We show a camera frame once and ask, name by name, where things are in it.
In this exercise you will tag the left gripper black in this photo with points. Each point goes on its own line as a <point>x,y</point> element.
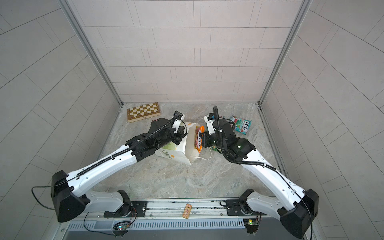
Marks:
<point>179,134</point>

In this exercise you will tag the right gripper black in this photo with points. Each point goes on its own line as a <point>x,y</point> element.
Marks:
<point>205,139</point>

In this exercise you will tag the orange fruit candy bag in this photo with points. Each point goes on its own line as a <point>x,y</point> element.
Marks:
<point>198,139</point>

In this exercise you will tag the white paper bag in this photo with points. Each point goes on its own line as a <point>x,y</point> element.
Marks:
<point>185,151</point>

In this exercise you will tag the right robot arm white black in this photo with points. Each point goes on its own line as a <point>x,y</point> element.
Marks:
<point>293,206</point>

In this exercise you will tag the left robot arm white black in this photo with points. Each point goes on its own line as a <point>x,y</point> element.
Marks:
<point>72,193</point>

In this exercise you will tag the wooden chessboard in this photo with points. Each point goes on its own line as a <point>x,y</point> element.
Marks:
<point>143,112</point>

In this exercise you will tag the right controller board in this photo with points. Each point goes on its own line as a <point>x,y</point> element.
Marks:
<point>251,225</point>

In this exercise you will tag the left controller board with LED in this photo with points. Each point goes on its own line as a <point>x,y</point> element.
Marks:
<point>121,228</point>

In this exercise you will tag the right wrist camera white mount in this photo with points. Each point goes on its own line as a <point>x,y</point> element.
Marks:
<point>209,120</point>

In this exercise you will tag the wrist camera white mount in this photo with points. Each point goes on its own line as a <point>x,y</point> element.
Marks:
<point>179,117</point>
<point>209,120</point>

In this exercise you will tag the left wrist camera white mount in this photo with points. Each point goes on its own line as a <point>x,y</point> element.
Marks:
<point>179,117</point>

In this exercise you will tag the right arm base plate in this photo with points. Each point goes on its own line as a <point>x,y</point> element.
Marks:
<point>238,208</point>

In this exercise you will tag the aluminium front rail frame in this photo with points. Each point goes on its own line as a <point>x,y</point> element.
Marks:
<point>183,207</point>

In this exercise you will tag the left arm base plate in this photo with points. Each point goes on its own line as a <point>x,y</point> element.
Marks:
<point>132,210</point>

